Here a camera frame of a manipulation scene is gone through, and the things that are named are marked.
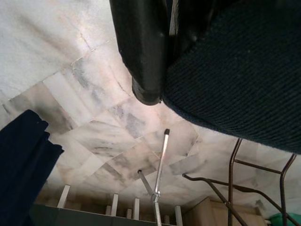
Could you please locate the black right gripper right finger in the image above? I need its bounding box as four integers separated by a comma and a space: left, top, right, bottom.
168, 0, 214, 69

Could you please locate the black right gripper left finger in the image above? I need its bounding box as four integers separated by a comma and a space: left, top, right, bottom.
109, 0, 169, 106

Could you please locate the dark shirt red striped collar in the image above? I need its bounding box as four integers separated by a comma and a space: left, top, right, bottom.
161, 0, 301, 156

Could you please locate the navy shirt white print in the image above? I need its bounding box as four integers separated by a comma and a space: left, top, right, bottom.
0, 109, 64, 226

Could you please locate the marble pattern folding table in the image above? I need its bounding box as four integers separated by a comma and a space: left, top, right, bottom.
182, 137, 301, 226

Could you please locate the black TV cabinet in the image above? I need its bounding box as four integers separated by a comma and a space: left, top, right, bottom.
30, 184, 196, 226

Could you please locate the light wooden sideboard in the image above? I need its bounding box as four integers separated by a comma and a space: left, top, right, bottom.
195, 196, 268, 226

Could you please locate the green plastic bag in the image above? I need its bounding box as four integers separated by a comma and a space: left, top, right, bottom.
266, 212, 301, 226

